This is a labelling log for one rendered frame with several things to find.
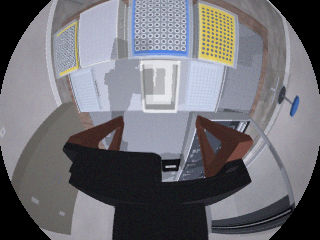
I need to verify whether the black square pad with white label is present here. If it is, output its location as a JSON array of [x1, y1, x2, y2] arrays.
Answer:
[[162, 159, 181, 172]]

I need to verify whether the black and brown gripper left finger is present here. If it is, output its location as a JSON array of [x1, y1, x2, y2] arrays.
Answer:
[[67, 116, 124, 151]]

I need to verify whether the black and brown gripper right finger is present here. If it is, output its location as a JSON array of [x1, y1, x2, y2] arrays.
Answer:
[[195, 115, 253, 178]]

